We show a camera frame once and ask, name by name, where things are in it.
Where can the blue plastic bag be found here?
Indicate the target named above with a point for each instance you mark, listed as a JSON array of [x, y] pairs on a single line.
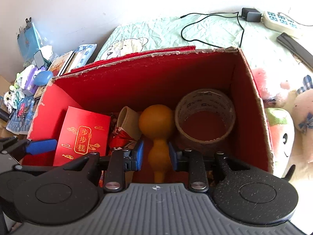
[[29, 40]]

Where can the large red cardboard box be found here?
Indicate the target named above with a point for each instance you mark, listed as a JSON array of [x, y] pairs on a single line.
[[139, 80]]

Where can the black flat remote case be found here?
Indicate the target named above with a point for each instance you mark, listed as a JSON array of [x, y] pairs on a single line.
[[293, 46]]

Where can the clear printed tape roll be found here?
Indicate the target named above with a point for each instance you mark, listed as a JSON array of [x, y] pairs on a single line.
[[204, 119]]

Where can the pink plush bunny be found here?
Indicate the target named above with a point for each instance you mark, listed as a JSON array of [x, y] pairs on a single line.
[[302, 115]]

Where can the orange gourd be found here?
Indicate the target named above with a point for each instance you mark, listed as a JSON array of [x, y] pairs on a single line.
[[157, 124]]

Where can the black power adapter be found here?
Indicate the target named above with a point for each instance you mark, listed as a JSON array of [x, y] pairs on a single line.
[[251, 15]]

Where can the small red gift box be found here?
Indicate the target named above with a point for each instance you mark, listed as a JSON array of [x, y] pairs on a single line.
[[82, 132]]

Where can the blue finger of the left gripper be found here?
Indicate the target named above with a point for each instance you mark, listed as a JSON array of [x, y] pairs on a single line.
[[39, 147]]

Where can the red patterned cloth roll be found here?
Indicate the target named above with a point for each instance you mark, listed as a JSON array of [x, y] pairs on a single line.
[[126, 133]]

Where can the purple wrapped package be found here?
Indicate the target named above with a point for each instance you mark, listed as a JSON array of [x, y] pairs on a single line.
[[28, 86]]

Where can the green plush doll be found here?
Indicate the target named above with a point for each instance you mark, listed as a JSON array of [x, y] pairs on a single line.
[[282, 138]]

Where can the green cartoon bed sheet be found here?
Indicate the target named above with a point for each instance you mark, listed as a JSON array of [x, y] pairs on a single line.
[[257, 42]]

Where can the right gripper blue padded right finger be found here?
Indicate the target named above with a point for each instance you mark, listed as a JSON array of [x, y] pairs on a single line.
[[175, 155]]

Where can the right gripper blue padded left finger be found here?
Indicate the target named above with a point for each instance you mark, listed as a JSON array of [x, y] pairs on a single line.
[[136, 157]]

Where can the pink white plush toy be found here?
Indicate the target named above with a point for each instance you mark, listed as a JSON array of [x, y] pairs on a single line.
[[274, 88]]

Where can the white power strip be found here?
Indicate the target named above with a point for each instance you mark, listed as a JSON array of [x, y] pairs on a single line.
[[281, 23]]

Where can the blue oval soap case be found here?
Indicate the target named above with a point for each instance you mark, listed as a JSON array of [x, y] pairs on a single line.
[[42, 78]]

